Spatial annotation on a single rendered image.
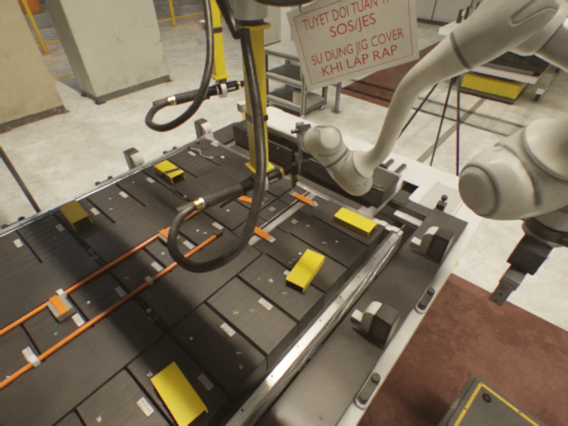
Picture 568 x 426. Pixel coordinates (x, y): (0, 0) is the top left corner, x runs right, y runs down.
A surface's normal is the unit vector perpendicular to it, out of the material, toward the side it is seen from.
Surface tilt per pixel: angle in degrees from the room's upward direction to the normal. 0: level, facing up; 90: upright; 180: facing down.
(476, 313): 0
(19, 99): 90
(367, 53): 90
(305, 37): 90
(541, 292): 0
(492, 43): 97
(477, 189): 98
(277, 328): 0
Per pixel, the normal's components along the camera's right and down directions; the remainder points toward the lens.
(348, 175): -0.33, 0.60
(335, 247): 0.00, -0.76
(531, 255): -0.73, 0.45
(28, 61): 0.76, 0.43
